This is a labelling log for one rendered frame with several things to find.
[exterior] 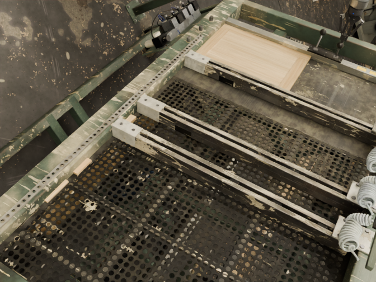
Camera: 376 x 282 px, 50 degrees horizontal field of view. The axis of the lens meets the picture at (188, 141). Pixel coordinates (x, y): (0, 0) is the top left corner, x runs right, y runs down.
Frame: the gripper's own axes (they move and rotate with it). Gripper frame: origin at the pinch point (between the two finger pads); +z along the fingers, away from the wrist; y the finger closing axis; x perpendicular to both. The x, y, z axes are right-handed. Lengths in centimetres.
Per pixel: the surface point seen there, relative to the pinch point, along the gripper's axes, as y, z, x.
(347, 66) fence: -8.1, 12.5, 2.6
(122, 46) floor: 146, 60, 8
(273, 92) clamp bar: 17, 9, 52
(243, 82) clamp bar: 34, 11, 52
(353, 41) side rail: -4.2, 11.5, -22.9
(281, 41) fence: 31.7, 12.5, 2.6
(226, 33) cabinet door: 63, 14, 12
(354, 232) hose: -36, -5, 119
